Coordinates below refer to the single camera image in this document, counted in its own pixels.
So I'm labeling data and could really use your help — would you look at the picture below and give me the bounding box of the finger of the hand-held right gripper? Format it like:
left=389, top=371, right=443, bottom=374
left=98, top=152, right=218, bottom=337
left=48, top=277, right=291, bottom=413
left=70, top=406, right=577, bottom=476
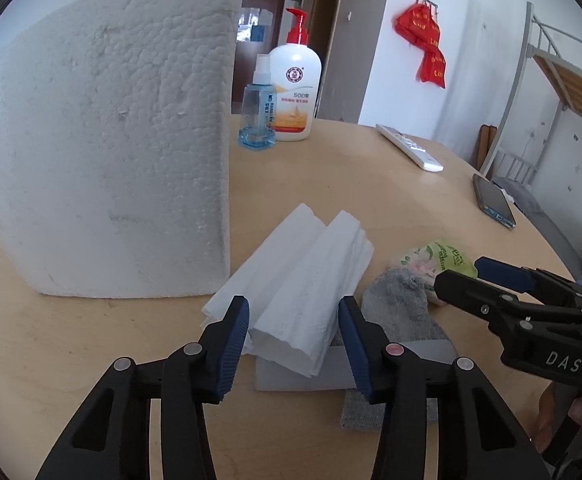
left=475, top=256, right=582, bottom=306
left=433, top=270, right=582, bottom=333

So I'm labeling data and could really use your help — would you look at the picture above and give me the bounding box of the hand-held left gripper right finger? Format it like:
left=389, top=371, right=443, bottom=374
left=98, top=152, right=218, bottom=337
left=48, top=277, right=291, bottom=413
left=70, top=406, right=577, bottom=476
left=337, top=296, right=552, bottom=480

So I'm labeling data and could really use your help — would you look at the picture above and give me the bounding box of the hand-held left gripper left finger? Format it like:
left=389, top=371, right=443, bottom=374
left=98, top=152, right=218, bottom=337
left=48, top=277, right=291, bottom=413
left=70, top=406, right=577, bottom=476
left=35, top=295, right=251, bottom=480

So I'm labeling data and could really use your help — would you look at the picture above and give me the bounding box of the green pink tissue packet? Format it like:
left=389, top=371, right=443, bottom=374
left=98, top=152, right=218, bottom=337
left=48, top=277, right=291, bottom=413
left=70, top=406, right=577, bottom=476
left=388, top=238, right=479, bottom=306

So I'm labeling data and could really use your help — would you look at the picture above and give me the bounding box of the grey sock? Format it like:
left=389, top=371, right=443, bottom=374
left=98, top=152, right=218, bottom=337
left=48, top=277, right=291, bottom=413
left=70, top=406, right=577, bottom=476
left=340, top=267, right=454, bottom=431

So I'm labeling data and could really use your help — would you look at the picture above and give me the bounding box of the white tissue paper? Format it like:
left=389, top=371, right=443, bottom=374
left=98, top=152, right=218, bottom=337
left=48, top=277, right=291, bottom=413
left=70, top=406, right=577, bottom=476
left=201, top=202, right=376, bottom=378

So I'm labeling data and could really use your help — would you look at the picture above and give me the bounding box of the white foam box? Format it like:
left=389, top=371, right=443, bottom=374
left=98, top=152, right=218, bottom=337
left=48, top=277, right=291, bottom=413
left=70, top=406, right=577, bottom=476
left=0, top=0, right=247, bottom=298

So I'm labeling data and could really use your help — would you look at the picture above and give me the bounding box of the person's right hand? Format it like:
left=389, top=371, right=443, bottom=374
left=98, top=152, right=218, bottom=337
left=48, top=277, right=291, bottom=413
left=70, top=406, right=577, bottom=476
left=531, top=381, right=582, bottom=461

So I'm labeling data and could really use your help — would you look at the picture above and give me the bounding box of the dark smartphone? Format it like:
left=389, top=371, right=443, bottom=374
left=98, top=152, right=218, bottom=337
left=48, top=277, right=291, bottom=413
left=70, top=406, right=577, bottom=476
left=472, top=173, right=517, bottom=231

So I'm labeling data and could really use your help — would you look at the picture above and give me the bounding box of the grey mattress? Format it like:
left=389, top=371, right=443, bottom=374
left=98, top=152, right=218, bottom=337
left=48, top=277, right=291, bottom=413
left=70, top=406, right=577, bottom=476
left=492, top=175, right=582, bottom=271

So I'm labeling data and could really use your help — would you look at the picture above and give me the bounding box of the leaning wooden board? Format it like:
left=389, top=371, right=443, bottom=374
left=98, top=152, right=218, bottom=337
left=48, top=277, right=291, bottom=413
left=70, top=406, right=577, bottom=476
left=476, top=124, right=503, bottom=177

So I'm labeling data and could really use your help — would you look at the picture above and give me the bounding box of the white remote control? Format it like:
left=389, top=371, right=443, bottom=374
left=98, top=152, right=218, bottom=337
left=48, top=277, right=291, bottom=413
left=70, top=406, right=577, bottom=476
left=375, top=123, right=444, bottom=172

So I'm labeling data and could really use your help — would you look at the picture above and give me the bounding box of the white metal bunk bed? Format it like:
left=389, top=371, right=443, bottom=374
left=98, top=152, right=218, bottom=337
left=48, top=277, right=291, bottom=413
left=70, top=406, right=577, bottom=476
left=491, top=1, right=582, bottom=271

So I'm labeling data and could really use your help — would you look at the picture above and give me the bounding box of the clear blue spray bottle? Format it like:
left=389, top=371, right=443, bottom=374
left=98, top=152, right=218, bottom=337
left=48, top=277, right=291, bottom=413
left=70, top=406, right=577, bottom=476
left=238, top=53, right=277, bottom=151

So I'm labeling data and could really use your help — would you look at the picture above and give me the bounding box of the white lotion pump bottle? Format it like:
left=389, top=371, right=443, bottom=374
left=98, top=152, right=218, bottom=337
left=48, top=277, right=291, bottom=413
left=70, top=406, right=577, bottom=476
left=268, top=7, right=323, bottom=143

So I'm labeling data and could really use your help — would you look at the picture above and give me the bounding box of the brown side door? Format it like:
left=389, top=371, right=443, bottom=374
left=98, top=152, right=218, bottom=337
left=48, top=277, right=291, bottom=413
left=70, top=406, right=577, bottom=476
left=316, top=0, right=349, bottom=123

